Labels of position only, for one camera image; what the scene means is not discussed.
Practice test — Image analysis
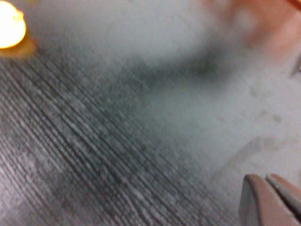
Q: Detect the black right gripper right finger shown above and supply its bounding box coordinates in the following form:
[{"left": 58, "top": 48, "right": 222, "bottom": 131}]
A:
[{"left": 266, "top": 173, "right": 301, "bottom": 219}]

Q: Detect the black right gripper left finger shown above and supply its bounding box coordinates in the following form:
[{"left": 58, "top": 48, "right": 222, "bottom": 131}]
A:
[{"left": 239, "top": 174, "right": 301, "bottom": 226}]

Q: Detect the yellow foam cube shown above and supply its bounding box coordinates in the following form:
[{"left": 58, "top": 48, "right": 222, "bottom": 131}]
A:
[{"left": 0, "top": 0, "right": 37, "bottom": 58}]

